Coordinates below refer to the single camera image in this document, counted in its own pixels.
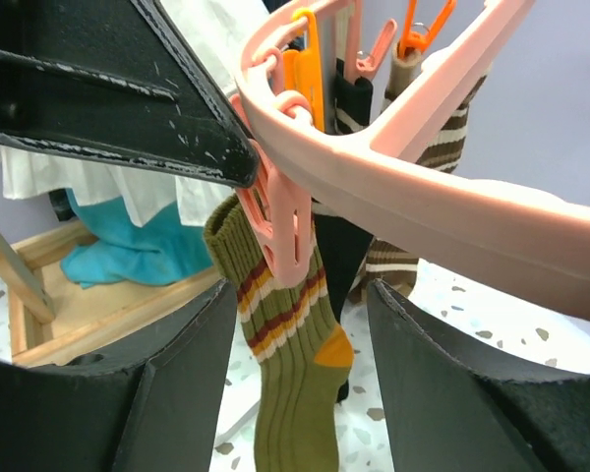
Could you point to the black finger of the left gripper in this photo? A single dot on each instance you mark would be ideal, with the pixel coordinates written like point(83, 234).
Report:
point(115, 82)

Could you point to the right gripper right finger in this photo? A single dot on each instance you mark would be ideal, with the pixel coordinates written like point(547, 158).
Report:
point(454, 403)

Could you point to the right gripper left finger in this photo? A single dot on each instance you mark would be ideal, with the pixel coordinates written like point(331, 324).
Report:
point(146, 402)

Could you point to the brown striped sock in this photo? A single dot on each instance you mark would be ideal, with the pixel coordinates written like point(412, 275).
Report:
point(389, 263)
point(444, 151)

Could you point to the pink round clip hanger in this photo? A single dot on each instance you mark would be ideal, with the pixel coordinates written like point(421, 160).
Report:
point(522, 241)

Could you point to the black striped sock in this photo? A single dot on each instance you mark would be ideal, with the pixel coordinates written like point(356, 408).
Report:
point(343, 247)
point(353, 102)

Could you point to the white blouse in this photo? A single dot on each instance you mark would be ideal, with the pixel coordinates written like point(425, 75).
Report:
point(215, 30)

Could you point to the wooden clothes rack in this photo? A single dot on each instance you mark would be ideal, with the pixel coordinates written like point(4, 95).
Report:
point(53, 320)

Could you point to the teal cloth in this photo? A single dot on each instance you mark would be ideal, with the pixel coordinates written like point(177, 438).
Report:
point(161, 252)

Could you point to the yellow orange clothes peg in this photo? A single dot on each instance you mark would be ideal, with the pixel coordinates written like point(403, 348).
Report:
point(303, 69)

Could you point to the pink clothes peg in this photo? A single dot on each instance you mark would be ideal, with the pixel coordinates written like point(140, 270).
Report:
point(280, 214)

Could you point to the white metal clothes rail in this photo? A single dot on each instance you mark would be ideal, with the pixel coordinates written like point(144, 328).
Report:
point(239, 403)

